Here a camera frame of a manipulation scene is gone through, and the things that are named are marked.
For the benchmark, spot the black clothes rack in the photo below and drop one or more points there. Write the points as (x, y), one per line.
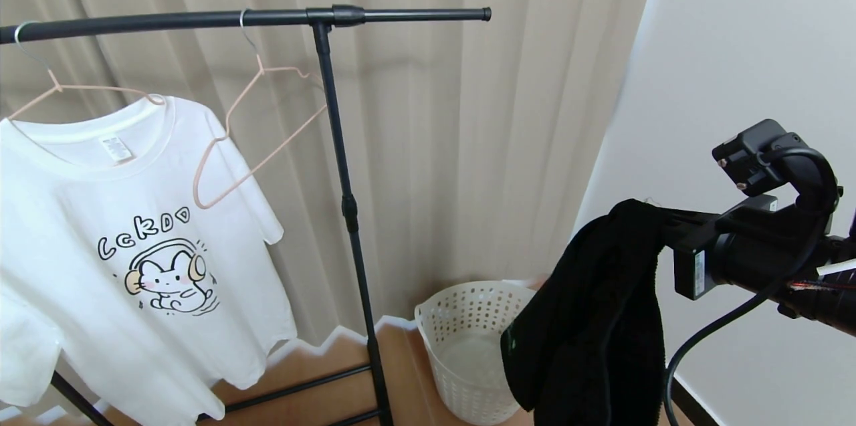
(167, 19)

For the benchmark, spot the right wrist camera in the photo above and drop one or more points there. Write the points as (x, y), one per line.
(749, 158)

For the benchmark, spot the beige curtain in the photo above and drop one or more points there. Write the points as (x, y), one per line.
(468, 112)

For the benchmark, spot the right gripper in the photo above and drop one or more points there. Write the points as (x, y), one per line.
(735, 259)

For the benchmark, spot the white laundry basket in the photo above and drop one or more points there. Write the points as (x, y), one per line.
(461, 319)

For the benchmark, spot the black shorts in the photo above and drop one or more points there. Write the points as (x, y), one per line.
(602, 319)

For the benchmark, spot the white printed t-shirt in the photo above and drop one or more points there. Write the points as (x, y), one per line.
(100, 198)

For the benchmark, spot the pink clothes hanger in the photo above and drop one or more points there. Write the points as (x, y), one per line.
(57, 86)
(259, 68)

